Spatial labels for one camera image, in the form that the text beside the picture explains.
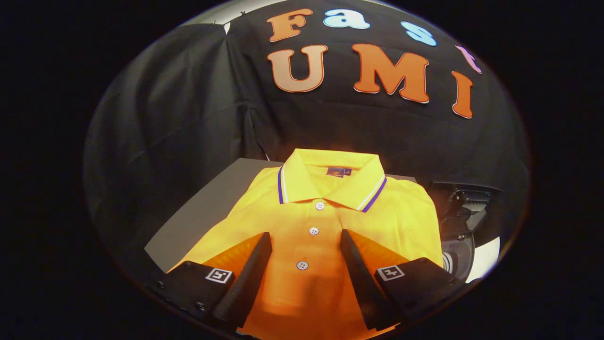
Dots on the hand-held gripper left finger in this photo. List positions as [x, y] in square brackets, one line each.
[247, 283]

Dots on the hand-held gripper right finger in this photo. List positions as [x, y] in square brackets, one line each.
[363, 283]

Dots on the yellow polo shirt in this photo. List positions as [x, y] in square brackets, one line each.
[401, 212]

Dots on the dark glass washing machine lid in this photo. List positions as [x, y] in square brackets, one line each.
[472, 188]

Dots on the grey cabinet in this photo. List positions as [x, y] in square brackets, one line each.
[207, 212]

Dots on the white sheet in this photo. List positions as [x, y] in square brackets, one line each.
[486, 257]

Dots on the black backdrop cloth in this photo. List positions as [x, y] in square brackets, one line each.
[188, 94]

